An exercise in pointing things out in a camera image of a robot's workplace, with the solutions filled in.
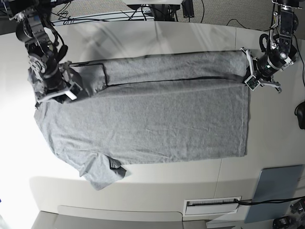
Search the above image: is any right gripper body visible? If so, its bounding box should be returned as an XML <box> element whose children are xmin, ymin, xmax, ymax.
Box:
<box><xmin>28</xmin><ymin>57</ymin><xmax>81</xmax><ymax>103</ymax></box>

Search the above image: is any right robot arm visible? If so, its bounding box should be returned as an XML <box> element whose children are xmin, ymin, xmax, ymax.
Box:
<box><xmin>8</xmin><ymin>0</ymin><xmax>83</xmax><ymax>104</ymax></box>

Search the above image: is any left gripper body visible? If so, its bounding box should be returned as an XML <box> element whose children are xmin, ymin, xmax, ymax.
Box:
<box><xmin>240</xmin><ymin>47</ymin><xmax>283</xmax><ymax>93</ymax></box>

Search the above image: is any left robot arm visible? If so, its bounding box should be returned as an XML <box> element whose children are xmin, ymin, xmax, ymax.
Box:
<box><xmin>241</xmin><ymin>0</ymin><xmax>302</xmax><ymax>93</ymax></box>

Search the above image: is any black object at right edge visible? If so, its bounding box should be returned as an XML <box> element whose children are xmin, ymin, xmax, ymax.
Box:
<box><xmin>295</xmin><ymin>101</ymin><xmax>305</xmax><ymax>130</ymax></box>

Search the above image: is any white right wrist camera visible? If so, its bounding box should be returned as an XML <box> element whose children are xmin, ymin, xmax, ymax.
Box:
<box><xmin>65</xmin><ymin>84</ymin><xmax>80</xmax><ymax>101</ymax></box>

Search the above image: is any black cable to grommet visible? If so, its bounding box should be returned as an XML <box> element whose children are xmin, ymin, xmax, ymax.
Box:
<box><xmin>234</xmin><ymin>196</ymin><xmax>305</xmax><ymax>206</ymax></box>

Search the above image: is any white cable grommet box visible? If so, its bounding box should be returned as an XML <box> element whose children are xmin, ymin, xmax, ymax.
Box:
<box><xmin>183</xmin><ymin>196</ymin><xmax>242</xmax><ymax>217</ymax></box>

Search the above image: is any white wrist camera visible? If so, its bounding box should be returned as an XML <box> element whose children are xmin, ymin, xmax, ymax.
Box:
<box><xmin>244</xmin><ymin>75</ymin><xmax>261</xmax><ymax>91</ymax></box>
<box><xmin>65</xmin><ymin>84</ymin><xmax>80</xmax><ymax>101</ymax></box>

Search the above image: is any blue-grey tablet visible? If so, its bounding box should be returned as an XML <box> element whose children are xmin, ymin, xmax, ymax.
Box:
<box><xmin>244</xmin><ymin>165</ymin><xmax>303</xmax><ymax>224</ymax></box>

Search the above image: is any grey T-shirt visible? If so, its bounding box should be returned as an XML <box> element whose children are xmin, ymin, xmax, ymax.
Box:
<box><xmin>34</xmin><ymin>51</ymin><xmax>249</xmax><ymax>190</ymax></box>

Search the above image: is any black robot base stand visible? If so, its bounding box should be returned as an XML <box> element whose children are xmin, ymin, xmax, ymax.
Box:
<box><xmin>123</xmin><ymin>0</ymin><xmax>183</xmax><ymax>21</ymax></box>

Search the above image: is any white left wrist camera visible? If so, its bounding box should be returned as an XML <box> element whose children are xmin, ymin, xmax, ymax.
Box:
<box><xmin>244</xmin><ymin>75</ymin><xmax>261</xmax><ymax>91</ymax></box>

